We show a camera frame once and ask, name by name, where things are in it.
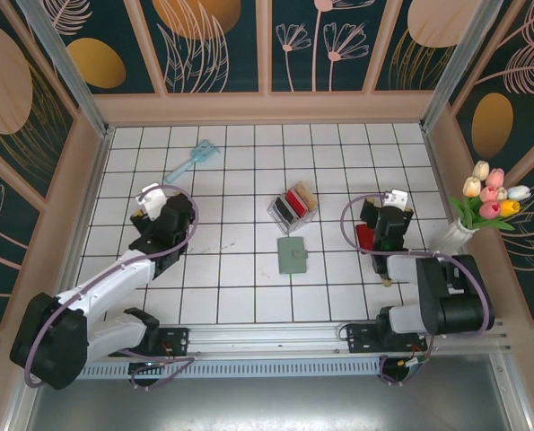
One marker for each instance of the clear acrylic card box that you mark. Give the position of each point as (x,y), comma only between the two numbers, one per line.
(309,218)

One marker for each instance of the beige card stack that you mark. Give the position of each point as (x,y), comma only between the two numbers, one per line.
(304,195)

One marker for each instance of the red card stack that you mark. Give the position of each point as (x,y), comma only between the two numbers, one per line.
(295,204)

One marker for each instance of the black card stack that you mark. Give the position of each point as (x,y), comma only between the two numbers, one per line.
(284,211)

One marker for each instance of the green card holder wallet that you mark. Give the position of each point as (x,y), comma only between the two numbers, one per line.
(291,258)

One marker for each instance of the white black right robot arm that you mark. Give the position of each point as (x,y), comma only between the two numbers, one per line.
(403,267)

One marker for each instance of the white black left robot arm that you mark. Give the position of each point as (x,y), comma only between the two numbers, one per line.
(114,278)

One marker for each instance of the white ribbed vase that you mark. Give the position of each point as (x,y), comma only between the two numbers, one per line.
(452,238)

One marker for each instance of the light blue toy rake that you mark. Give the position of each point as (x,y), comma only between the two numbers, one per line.
(202,152)

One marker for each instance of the artificial tulip bouquet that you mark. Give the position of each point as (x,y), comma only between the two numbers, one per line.
(488,194)

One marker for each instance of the grey metal shelf panel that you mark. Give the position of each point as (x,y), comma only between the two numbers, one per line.
(266,404)

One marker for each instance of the aluminium side rail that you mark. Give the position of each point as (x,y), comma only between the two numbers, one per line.
(93,179)
(440,179)

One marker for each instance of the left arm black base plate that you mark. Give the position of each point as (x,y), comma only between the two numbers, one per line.
(179,336)

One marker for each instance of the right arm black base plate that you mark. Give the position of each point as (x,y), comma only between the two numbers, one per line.
(358,336)

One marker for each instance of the aluminium mounting rail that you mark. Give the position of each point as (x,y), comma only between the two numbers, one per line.
(266,336)

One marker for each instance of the aluminium corner post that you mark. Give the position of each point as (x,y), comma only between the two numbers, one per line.
(457,67)
(69,67)

